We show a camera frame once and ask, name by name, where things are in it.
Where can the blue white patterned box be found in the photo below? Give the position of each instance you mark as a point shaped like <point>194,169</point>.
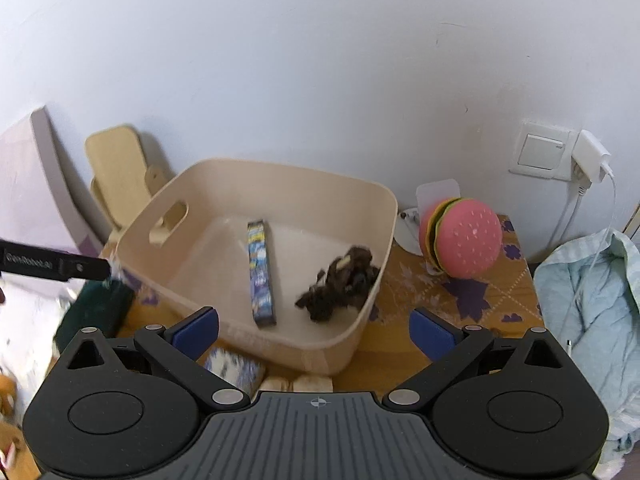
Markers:
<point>240,371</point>

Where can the pink burger toy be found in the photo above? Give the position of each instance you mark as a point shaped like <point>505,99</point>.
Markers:
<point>460,237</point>

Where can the white wall socket plate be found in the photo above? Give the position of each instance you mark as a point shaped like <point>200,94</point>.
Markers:
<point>544,152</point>

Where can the beige plastic storage bin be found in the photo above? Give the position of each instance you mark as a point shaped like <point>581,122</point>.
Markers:
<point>189,244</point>

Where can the light blue cloth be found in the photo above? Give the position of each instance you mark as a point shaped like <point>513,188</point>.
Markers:
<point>588,291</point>

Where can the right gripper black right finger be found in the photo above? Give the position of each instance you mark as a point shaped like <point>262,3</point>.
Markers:
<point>506,407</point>

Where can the beige bow hair accessory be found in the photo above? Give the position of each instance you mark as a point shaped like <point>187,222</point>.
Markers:
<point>301,384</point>

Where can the blue cartoon candy box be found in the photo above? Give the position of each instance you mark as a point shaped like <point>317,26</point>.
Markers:
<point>261,297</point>

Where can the brown plush hair clip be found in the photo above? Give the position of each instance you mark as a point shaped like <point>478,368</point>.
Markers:
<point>346,283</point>

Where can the dark green tissue pack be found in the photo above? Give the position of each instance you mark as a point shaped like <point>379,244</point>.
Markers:
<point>103,305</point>

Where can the wooden stand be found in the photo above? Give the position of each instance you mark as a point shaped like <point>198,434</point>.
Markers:
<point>123,181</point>

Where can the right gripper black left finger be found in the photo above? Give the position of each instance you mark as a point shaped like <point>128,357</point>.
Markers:
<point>120,407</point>

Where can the white power adapter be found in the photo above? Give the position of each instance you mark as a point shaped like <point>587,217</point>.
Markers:
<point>591,156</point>

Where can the purple board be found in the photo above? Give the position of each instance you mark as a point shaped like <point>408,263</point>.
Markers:
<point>36,206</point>

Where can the white round stand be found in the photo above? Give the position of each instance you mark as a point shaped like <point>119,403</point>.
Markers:
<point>408,223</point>

